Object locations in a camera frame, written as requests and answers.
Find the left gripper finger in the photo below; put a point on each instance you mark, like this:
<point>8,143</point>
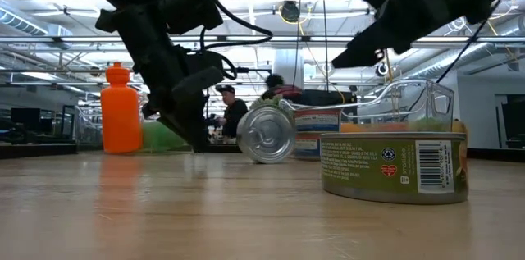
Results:
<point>197,83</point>
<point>190,129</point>

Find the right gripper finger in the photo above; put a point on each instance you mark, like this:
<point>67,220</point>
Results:
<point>361,51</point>

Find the orange squeeze bottle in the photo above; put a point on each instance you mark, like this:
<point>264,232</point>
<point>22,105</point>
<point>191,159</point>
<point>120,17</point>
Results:
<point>121,112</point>

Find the green-label tin can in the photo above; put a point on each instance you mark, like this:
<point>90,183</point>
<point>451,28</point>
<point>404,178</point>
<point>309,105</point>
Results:
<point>369,170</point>
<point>266,135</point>

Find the green apple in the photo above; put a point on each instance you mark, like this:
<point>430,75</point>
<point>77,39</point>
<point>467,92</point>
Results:
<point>430,125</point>

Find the person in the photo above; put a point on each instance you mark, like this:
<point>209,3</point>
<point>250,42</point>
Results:
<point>234,114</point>
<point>283,88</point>

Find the black monitor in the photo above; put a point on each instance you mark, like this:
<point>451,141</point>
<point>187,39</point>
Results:
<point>328,98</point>

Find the clear plastic bin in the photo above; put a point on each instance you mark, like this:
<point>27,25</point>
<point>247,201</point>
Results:
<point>439,100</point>
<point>88,129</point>

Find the black camera rig stand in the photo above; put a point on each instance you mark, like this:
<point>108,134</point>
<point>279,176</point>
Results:
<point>242,70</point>

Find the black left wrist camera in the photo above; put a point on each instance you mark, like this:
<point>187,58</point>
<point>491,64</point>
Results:
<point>190,1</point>

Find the black table frame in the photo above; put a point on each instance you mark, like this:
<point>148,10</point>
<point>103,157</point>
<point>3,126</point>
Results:
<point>37,151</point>

